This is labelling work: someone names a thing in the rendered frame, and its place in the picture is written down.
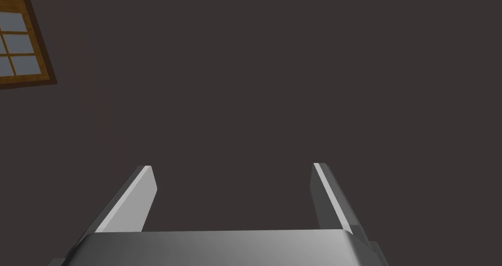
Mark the wooden framed window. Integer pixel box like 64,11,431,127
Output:
0,0,58,90

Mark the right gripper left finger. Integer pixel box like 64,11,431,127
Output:
87,165,158,234

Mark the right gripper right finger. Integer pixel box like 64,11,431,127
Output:
309,162,370,243

